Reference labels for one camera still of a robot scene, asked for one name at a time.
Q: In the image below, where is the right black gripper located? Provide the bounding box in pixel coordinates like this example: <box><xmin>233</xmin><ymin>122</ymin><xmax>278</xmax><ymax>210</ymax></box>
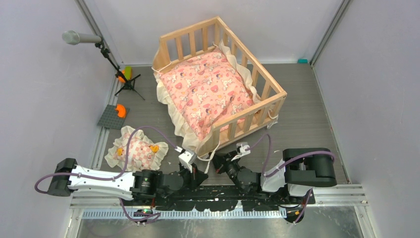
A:
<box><xmin>209</xmin><ymin>150</ymin><xmax>245</xmax><ymax>193</ymax></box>

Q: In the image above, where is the pink printed cushion with ties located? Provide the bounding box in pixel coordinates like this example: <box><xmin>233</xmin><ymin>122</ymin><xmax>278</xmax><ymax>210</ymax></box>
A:
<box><xmin>154</xmin><ymin>43</ymin><xmax>261</xmax><ymax>153</ymax></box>

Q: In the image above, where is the wooden slatted pet bed frame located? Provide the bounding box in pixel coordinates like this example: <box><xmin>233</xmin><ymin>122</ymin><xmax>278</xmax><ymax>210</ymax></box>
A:
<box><xmin>152</xmin><ymin>17</ymin><xmax>287</xmax><ymax>157</ymax></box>

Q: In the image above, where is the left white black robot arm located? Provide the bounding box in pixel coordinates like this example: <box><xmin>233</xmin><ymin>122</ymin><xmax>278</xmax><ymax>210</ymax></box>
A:
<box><xmin>47</xmin><ymin>158</ymin><xmax>208</xmax><ymax>205</ymax></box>

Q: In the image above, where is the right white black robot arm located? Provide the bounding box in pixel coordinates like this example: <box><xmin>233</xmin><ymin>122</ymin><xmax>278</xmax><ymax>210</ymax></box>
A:
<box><xmin>212</xmin><ymin>145</ymin><xmax>337</xmax><ymax>204</ymax></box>

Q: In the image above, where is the small checkered ruffled pillow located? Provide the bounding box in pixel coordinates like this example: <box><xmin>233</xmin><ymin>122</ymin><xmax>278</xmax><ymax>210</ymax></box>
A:
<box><xmin>105</xmin><ymin>126</ymin><xmax>169</xmax><ymax>172</ymax></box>

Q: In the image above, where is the orange curved toy piece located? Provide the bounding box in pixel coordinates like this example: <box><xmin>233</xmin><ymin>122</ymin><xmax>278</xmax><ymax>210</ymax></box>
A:
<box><xmin>115</xmin><ymin>104</ymin><xmax>127</xmax><ymax>118</ymax></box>

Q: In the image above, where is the grey building plate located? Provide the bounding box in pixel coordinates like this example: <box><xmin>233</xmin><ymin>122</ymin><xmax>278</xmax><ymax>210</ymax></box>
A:
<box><xmin>97</xmin><ymin>105</ymin><xmax>130</xmax><ymax>129</ymax></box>

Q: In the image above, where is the orange green toy ball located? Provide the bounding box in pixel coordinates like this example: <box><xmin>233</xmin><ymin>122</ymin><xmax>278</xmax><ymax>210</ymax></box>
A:
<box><xmin>118</xmin><ymin>66</ymin><xmax>132</xmax><ymax>83</ymax></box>

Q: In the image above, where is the silver microphone on tripod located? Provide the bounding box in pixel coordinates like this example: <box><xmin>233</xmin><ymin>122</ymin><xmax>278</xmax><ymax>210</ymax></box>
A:
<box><xmin>62</xmin><ymin>30</ymin><xmax>145</xmax><ymax>100</ymax></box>

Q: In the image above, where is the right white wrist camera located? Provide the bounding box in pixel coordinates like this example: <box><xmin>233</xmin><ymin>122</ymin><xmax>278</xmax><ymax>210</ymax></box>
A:
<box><xmin>231</xmin><ymin>142</ymin><xmax>251</xmax><ymax>161</ymax></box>

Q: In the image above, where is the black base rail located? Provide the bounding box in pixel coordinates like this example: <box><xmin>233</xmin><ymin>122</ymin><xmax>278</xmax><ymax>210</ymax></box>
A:
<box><xmin>140</xmin><ymin>185</ymin><xmax>315</xmax><ymax>212</ymax></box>

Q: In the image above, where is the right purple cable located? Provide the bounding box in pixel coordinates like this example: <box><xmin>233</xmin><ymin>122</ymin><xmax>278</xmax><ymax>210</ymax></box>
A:
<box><xmin>248</xmin><ymin>133</ymin><xmax>337</xmax><ymax>226</ymax></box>

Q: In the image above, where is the purple cable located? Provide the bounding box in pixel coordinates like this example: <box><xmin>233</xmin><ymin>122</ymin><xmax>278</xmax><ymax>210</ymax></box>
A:
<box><xmin>34</xmin><ymin>125</ymin><xmax>183</xmax><ymax>226</ymax></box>
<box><xmin>248</xmin><ymin>133</ymin><xmax>337</xmax><ymax>226</ymax></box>

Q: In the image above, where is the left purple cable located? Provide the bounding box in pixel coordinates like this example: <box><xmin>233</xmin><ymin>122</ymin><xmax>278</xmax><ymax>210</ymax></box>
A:
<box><xmin>34</xmin><ymin>125</ymin><xmax>183</xmax><ymax>226</ymax></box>

